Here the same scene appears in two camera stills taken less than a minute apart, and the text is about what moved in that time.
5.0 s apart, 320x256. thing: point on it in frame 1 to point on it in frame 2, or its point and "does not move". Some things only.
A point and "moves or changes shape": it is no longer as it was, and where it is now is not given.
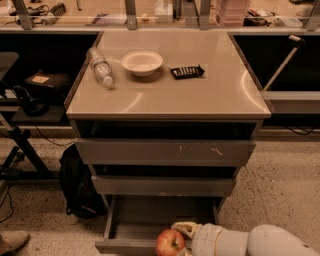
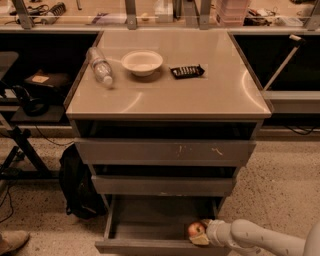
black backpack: [83, 198] does not move
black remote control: [188, 72] does not move
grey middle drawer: [161, 186] does not move
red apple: [169, 242] moves or changes shape
